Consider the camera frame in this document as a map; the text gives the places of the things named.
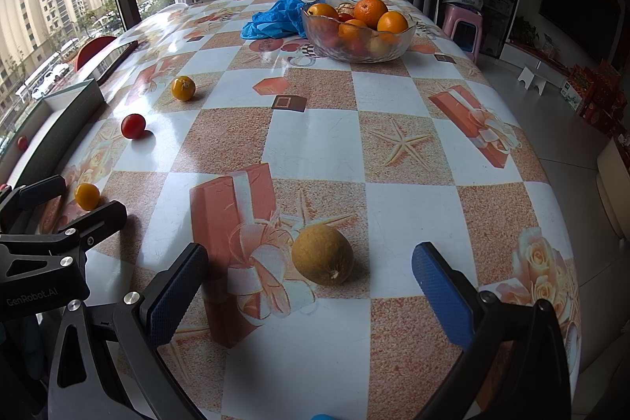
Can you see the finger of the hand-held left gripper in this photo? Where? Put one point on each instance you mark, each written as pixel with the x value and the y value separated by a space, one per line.
pixel 39 192
pixel 98 217

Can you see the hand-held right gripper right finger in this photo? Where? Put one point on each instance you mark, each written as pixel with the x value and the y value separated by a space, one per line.
pixel 440 297

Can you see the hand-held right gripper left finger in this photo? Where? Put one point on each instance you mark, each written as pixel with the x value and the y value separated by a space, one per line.
pixel 177 297

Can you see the yellow cherry tomato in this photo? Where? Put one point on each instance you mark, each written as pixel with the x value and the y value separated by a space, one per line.
pixel 87 196
pixel 183 88

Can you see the white foam tray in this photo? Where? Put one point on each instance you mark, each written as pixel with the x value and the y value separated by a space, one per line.
pixel 74 105

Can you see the tan round fruit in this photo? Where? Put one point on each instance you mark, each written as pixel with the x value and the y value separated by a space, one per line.
pixel 322 255

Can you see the red plastic chair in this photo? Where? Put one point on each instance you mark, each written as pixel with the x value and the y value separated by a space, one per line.
pixel 93 46

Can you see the black smartphone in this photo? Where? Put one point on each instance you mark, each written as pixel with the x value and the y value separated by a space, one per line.
pixel 115 56

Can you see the white rounded furniture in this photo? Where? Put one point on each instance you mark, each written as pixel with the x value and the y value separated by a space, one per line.
pixel 613 188

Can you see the small white stool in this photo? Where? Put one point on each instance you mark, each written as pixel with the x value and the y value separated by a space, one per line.
pixel 534 75

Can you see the green red carton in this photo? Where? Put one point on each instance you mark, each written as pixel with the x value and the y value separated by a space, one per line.
pixel 577 85

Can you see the red gift box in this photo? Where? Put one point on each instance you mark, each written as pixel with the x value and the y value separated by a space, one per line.
pixel 605 102

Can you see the white television stand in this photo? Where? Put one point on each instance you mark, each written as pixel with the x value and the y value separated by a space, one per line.
pixel 541 62

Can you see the glass bowl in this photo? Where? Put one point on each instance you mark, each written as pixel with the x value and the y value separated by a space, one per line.
pixel 359 48

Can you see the pink plastic stool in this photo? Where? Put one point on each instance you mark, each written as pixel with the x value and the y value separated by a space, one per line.
pixel 462 24

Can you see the orange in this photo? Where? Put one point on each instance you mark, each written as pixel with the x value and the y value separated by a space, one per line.
pixel 322 10
pixel 353 29
pixel 370 10
pixel 392 22

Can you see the potted plant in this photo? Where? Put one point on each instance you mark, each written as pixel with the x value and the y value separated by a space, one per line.
pixel 524 30

